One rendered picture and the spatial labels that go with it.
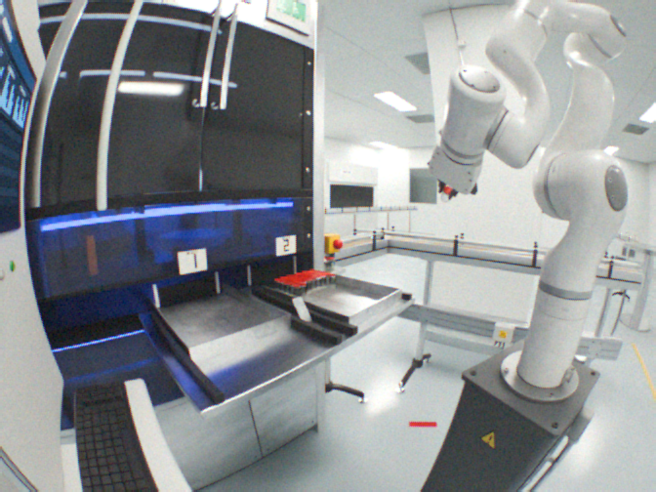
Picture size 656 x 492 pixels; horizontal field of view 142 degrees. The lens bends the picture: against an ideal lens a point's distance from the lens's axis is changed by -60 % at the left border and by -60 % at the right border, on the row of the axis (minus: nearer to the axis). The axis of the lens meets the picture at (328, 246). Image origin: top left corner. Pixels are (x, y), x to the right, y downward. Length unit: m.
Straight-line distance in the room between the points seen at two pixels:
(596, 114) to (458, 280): 1.90
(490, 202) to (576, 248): 1.70
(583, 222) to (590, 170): 0.07
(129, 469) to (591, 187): 0.75
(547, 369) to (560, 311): 0.11
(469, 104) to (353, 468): 1.39
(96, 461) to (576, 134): 0.96
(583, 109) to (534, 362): 0.46
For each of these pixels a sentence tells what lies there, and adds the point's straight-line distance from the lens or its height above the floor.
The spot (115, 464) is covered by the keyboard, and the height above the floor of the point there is 0.83.
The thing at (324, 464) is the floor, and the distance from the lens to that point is 1.44.
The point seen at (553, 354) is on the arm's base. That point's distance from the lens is 0.54.
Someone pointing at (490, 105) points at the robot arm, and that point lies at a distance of 0.39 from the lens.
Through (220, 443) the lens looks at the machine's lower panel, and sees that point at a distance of 1.15.
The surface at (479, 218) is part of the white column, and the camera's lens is 2.15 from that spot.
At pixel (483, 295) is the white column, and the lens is 2.24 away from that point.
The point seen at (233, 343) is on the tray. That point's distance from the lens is 0.60.
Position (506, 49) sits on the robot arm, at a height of 1.44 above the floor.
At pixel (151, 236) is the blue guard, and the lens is 0.75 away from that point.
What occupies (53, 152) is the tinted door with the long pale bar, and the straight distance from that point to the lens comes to 0.77.
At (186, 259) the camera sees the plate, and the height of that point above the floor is 1.03.
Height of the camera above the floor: 1.18
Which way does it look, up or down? 10 degrees down
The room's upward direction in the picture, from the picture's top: straight up
